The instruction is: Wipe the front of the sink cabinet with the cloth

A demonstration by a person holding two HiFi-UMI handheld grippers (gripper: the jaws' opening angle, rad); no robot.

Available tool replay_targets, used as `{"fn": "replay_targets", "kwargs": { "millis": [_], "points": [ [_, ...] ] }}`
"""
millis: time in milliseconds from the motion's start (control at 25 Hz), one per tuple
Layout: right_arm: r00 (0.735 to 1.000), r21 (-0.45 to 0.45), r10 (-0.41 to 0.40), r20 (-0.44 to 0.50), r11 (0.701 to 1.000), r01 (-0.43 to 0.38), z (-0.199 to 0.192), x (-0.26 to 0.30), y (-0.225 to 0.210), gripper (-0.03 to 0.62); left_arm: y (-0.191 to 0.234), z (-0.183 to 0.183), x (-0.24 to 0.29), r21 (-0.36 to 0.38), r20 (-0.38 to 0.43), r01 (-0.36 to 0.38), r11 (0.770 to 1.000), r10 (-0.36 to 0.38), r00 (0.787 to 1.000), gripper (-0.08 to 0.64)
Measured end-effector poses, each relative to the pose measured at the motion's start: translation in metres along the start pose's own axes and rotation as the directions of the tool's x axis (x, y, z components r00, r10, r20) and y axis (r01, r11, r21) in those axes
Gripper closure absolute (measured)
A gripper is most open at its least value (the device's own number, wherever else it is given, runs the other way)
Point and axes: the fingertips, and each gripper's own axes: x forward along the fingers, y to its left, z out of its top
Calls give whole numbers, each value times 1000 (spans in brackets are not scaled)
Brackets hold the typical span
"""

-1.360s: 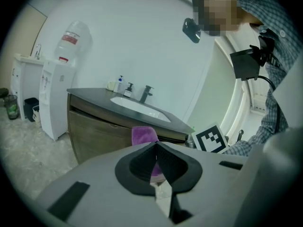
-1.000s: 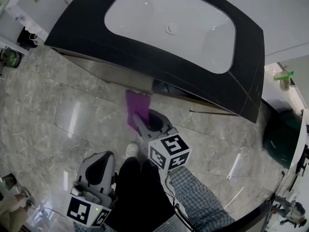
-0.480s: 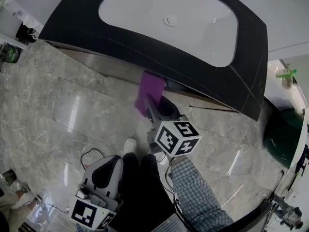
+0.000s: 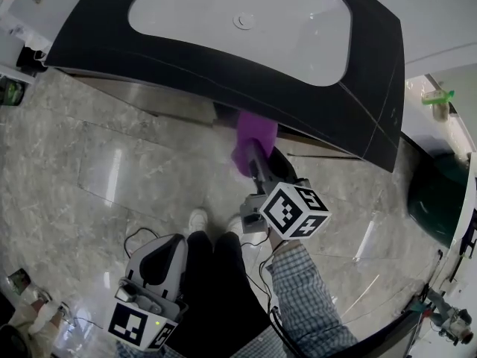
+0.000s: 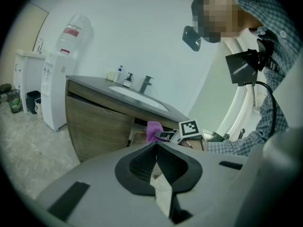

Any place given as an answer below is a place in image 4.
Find person's right forearm plaid sleeve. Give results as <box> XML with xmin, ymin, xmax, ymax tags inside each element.
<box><xmin>265</xmin><ymin>232</ymin><xmax>359</xmax><ymax>358</ymax></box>

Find black cable along sleeve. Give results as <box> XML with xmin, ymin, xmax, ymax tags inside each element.
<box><xmin>258</xmin><ymin>251</ymin><xmax>301</xmax><ymax>356</ymax></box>

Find person's white shoe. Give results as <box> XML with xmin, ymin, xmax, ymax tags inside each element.
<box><xmin>224</xmin><ymin>213</ymin><xmax>244</xmax><ymax>235</ymax></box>
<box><xmin>187</xmin><ymin>207</ymin><xmax>209</xmax><ymax>235</ymax></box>

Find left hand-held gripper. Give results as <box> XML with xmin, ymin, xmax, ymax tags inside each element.
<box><xmin>107</xmin><ymin>233</ymin><xmax>189</xmax><ymax>352</ymax></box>

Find dark green waste bin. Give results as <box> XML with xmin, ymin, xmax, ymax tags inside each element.
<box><xmin>406</xmin><ymin>134</ymin><xmax>471</xmax><ymax>248</ymax></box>

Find person's right white shoe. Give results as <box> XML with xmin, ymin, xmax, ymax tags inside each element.
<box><xmin>224</xmin><ymin>213</ymin><xmax>244</xmax><ymax>235</ymax></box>

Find white side counter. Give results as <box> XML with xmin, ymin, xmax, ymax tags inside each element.
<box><xmin>400</xmin><ymin>72</ymin><xmax>477</xmax><ymax>298</ymax></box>

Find purple cloth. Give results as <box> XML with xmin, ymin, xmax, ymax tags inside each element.
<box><xmin>230</xmin><ymin>110</ymin><xmax>279</xmax><ymax>178</ymax></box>

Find person's right leg black trousers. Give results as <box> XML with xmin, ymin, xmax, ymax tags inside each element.
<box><xmin>212</xmin><ymin>231</ymin><xmax>274</xmax><ymax>350</ymax></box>

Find green plastic bottle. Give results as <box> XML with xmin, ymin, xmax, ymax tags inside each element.
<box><xmin>421</xmin><ymin>89</ymin><xmax>456</xmax><ymax>107</ymax></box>

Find round metal sink drain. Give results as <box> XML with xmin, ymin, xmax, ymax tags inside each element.
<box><xmin>233</xmin><ymin>12</ymin><xmax>256</xmax><ymax>30</ymax></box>

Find person's left white shoe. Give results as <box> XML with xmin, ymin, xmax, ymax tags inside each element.
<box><xmin>187</xmin><ymin>207</ymin><xmax>209</xmax><ymax>235</ymax></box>

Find thin black floor cable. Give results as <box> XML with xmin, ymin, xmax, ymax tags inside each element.
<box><xmin>123</xmin><ymin>227</ymin><xmax>162</xmax><ymax>259</ymax></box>

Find person's left leg black trousers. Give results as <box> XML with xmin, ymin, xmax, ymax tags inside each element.
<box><xmin>177</xmin><ymin>230</ymin><xmax>239</xmax><ymax>358</ymax></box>

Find person's leg black trousers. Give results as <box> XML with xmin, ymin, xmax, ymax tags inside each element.
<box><xmin>212</xmin><ymin>231</ymin><xmax>274</xmax><ymax>350</ymax></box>
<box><xmin>177</xmin><ymin>230</ymin><xmax>239</xmax><ymax>358</ymax></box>

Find white appliance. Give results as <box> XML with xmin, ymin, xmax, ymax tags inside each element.
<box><xmin>6</xmin><ymin>0</ymin><xmax>87</xmax><ymax>41</ymax></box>

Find black-topped sink cabinet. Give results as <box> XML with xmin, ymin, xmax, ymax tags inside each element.
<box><xmin>42</xmin><ymin>0</ymin><xmax>405</xmax><ymax>174</ymax></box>

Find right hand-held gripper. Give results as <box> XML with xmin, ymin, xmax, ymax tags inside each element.
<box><xmin>238</xmin><ymin>138</ymin><xmax>332</xmax><ymax>241</ymax></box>

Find person's left forearm plaid sleeve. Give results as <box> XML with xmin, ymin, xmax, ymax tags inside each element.
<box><xmin>114</xmin><ymin>340</ymin><xmax>176</xmax><ymax>358</ymax></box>

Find green packet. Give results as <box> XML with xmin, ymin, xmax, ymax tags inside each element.
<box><xmin>0</xmin><ymin>75</ymin><xmax>27</xmax><ymax>107</ymax></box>

